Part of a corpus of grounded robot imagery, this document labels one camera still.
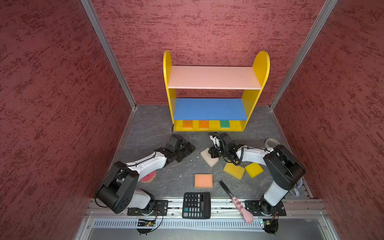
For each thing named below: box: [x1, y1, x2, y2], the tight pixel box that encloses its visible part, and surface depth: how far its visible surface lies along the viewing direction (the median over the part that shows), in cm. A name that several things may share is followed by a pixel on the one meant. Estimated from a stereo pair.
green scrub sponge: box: [220, 120, 230, 129], surface depth 109 cm
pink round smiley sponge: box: [139, 170, 157, 183], surface depth 83 cm
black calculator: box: [182, 192, 211, 219], surface depth 74 cm
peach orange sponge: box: [194, 173, 213, 188], surface depth 82 cm
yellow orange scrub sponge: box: [183, 120, 193, 129], surface depth 109 cm
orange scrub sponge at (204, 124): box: [199, 120, 209, 130], surface depth 109 cm
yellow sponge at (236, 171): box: [223, 162, 245, 180], surface depth 87 cm
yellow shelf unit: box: [163, 50, 270, 132], surface depth 103 cm
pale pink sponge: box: [200, 147, 220, 168], surface depth 93 cm
